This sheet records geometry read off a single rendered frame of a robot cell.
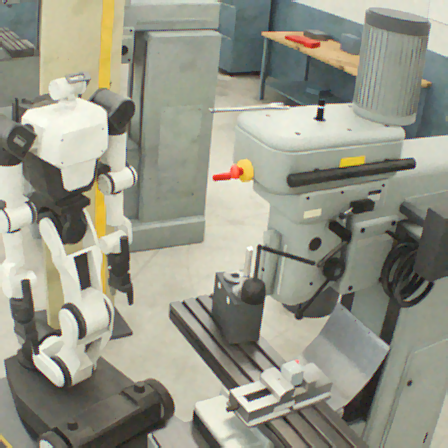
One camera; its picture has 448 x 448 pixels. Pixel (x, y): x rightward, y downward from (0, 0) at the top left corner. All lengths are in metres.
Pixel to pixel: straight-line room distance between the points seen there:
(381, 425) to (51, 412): 1.31
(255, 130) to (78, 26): 1.73
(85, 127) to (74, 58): 1.24
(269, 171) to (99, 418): 1.33
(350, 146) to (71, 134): 0.87
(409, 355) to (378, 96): 0.98
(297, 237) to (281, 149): 0.32
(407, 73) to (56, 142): 1.08
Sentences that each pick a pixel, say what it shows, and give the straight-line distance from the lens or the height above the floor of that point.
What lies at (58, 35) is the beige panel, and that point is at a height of 1.78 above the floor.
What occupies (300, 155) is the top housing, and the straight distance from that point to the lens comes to 1.74.
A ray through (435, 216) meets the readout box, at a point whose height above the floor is 1.71.
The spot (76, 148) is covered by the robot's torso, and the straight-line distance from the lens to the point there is 2.18.
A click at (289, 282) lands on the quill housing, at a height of 1.42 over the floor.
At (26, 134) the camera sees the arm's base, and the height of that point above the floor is 1.74.
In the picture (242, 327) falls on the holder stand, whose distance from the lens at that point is 2.52.
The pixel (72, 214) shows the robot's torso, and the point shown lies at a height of 1.41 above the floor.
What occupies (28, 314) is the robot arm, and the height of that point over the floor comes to 1.10.
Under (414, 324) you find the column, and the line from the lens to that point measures 2.37.
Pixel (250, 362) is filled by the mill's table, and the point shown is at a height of 0.91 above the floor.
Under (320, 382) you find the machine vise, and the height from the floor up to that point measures 0.98.
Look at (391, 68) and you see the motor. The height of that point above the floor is 2.06.
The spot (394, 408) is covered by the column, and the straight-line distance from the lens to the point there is 2.62.
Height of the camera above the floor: 2.47
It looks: 28 degrees down
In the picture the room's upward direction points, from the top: 6 degrees clockwise
